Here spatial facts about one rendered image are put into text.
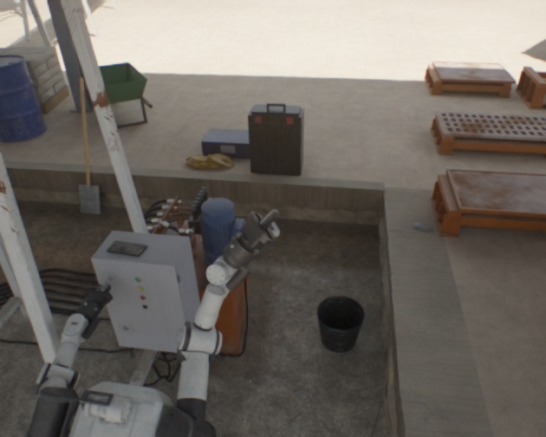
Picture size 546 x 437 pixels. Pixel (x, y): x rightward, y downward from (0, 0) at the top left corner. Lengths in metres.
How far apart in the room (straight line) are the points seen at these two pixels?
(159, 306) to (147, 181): 2.62
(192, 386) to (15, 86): 5.07
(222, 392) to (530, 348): 1.93
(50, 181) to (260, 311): 2.82
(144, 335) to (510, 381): 2.04
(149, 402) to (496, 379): 2.04
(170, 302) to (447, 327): 1.78
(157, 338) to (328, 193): 2.44
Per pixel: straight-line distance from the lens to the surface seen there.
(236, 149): 4.93
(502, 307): 3.40
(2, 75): 6.07
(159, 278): 2.14
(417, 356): 2.91
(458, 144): 5.25
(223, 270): 1.36
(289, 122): 4.28
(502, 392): 2.91
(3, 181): 1.85
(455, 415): 2.74
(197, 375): 1.49
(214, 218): 2.78
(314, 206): 4.42
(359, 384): 3.15
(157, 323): 2.37
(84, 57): 2.46
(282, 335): 3.37
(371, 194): 4.33
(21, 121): 6.22
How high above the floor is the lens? 2.53
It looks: 35 degrees down
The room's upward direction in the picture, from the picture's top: 1 degrees counter-clockwise
